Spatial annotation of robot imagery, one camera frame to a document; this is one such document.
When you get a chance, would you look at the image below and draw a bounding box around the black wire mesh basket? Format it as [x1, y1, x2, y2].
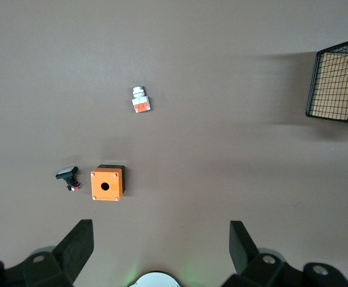
[305, 35, 348, 126]

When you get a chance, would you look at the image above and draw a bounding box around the wooden board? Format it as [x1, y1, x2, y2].
[310, 52, 348, 123]

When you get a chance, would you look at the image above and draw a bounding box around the black push button green block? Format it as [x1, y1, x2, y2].
[55, 166, 84, 193]

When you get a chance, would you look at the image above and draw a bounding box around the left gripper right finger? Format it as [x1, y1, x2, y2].
[221, 220, 287, 287]

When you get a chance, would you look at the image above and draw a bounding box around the orange push-button enclosure box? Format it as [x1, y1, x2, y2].
[90, 163, 127, 202]

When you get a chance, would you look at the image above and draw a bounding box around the white push button orange block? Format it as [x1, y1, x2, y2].
[131, 86, 151, 114]

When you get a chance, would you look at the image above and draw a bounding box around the brown table cover sheet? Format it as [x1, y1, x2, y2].
[0, 0, 348, 287]

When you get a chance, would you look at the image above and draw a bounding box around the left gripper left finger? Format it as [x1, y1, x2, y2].
[21, 219, 94, 287]

